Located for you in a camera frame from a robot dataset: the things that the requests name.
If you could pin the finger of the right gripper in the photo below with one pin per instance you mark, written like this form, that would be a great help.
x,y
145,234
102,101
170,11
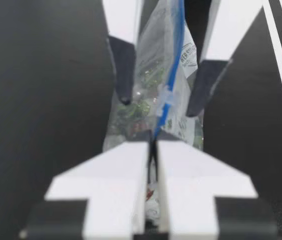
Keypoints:
x,y
122,30
221,37

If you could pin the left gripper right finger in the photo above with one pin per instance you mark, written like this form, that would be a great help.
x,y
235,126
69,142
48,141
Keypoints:
x,y
196,175

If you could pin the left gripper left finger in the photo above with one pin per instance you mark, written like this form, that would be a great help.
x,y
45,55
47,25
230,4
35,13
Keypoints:
x,y
111,175

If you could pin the clear zip bag blue slider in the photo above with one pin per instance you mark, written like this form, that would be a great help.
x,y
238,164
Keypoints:
x,y
161,50

